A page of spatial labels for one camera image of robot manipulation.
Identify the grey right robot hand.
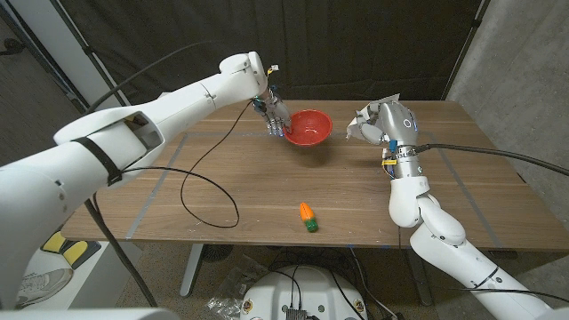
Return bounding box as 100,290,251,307
354,100,419,148

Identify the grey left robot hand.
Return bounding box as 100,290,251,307
255,86,295,138

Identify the red plastic bowl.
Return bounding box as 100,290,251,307
283,108,334,148

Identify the white paper napkin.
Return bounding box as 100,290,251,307
345,92,401,141

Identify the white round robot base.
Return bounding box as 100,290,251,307
239,265,369,320

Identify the orange green toy carrot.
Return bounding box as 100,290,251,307
299,202,319,234

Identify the black fabric backdrop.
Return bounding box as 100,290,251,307
57,0,485,124

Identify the black backdrop stand pole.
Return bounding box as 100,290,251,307
441,0,492,101
49,0,130,108

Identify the grey metal table leg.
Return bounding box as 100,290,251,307
179,243,204,298
406,252,435,307

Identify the clear plastic bag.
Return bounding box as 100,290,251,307
204,255,268,319

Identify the yellow black foam pad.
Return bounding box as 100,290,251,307
61,239,102,269
40,230,68,254

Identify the white grey sneaker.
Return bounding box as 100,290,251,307
15,268,75,308

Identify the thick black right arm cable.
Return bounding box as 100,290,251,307
415,142,569,178

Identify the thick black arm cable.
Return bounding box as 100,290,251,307
83,38,232,308
415,142,569,178

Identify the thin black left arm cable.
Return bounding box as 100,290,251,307
119,100,255,230

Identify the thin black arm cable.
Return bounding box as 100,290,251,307
453,286,569,306
119,100,255,230

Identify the black base plug cable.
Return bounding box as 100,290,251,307
270,265,304,308

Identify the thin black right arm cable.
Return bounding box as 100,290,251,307
453,286,569,306

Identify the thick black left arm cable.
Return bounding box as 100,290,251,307
83,38,232,308

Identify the black door handle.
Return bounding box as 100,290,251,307
0,38,26,57

